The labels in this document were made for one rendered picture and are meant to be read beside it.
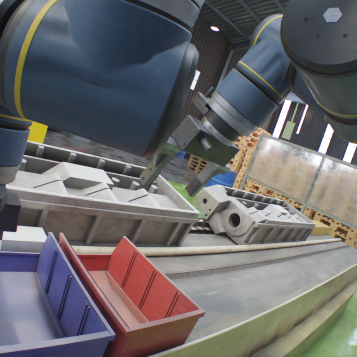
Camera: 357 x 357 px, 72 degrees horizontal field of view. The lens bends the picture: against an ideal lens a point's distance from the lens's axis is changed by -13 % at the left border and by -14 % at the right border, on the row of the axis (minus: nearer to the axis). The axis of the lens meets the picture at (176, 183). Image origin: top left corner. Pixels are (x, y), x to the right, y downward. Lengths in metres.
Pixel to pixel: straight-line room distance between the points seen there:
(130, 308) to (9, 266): 0.31
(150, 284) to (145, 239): 0.40
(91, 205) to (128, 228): 0.19
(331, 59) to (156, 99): 0.15
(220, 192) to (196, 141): 1.17
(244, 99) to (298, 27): 0.23
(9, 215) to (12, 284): 0.28
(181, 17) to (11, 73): 0.12
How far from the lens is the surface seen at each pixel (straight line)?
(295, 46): 0.27
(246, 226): 1.56
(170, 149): 0.49
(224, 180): 5.87
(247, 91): 0.48
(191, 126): 0.49
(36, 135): 3.17
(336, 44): 0.26
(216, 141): 0.52
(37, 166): 1.04
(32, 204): 0.77
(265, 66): 0.48
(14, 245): 0.71
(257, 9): 15.12
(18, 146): 0.42
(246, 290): 1.12
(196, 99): 0.57
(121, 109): 0.19
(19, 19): 0.22
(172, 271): 1.01
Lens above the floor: 1.20
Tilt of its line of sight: 9 degrees down
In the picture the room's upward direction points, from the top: 21 degrees clockwise
